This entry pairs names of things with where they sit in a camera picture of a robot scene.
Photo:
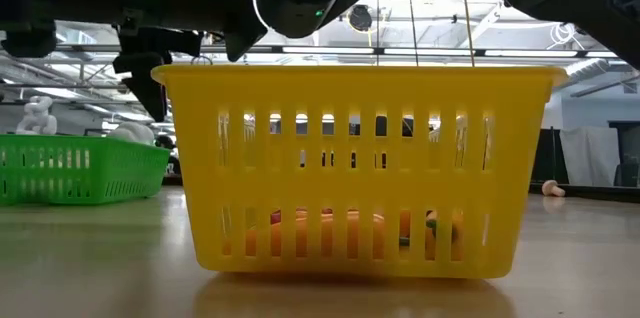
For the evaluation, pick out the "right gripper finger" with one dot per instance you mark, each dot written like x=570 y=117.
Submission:
x=145 y=78
x=242 y=40

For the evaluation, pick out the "white plush toy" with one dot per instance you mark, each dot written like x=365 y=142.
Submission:
x=132 y=132

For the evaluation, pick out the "red chili pepper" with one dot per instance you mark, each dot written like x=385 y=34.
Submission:
x=275 y=216

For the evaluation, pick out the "orange pepper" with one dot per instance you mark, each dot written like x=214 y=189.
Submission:
x=456 y=238
x=325 y=238

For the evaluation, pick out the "green plastic basket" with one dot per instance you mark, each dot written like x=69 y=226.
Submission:
x=125 y=158

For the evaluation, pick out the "white knobbly figure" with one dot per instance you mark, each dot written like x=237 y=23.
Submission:
x=36 y=115

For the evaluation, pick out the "yellow plastic basket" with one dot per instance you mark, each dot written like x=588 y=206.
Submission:
x=360 y=93

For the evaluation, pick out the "ceiling light strip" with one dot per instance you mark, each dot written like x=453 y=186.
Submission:
x=530 y=53

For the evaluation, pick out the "black standing panel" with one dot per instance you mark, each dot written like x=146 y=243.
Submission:
x=547 y=158

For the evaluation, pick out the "red cap mushroom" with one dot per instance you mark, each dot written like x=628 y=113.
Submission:
x=550 y=188

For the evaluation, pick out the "white hanging cloth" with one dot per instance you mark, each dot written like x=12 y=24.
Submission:
x=590 y=155

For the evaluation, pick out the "dark monitor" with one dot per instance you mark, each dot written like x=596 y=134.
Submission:
x=627 y=153

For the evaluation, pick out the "black aluminium table frame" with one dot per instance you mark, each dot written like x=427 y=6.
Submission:
x=585 y=192

